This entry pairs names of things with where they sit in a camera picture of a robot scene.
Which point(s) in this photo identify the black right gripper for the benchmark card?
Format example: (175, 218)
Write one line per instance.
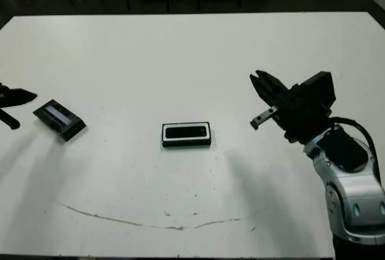
(300, 115)

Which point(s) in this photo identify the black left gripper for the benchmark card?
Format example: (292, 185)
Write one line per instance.
(9, 120)

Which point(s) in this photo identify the black box lid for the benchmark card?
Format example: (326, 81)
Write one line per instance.
(60, 120)

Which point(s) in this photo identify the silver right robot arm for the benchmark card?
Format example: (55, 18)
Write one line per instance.
(352, 190)

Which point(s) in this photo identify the black box with white insert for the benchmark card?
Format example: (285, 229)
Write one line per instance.
(164, 142)

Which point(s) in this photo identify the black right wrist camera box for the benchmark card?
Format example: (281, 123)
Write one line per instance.
(319, 87)

